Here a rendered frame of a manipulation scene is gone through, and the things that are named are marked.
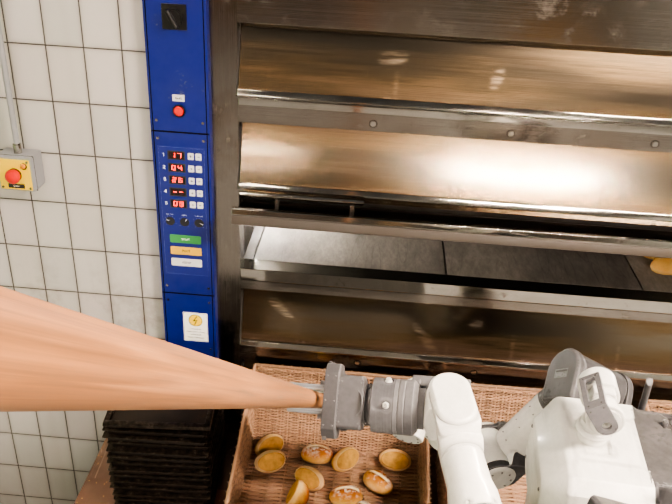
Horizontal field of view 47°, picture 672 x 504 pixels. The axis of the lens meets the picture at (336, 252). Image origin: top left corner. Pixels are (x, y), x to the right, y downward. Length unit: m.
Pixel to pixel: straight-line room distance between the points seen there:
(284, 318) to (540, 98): 0.98
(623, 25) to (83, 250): 1.59
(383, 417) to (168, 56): 1.17
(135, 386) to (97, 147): 1.96
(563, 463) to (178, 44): 1.33
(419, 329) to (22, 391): 2.17
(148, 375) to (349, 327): 2.06
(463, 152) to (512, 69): 0.25
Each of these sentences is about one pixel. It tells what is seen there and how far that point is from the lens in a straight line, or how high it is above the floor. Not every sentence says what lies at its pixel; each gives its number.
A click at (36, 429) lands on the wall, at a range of 2.88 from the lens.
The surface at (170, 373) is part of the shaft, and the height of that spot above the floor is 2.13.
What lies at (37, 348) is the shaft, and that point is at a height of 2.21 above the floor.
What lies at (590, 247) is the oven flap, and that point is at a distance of 2.08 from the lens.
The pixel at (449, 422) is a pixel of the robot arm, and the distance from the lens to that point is 1.16.
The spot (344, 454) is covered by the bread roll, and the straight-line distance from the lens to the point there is 2.43.
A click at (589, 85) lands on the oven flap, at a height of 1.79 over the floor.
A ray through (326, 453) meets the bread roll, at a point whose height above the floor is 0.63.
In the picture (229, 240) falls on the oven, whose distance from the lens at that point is 2.23.
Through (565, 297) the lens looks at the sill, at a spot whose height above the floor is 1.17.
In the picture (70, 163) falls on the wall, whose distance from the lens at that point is 2.27.
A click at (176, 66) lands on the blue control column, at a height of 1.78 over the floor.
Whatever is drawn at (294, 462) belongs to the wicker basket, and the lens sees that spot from 2.48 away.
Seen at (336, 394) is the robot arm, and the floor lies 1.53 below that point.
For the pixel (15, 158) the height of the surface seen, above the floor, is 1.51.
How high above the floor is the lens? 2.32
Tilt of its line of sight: 29 degrees down
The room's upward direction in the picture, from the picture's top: 3 degrees clockwise
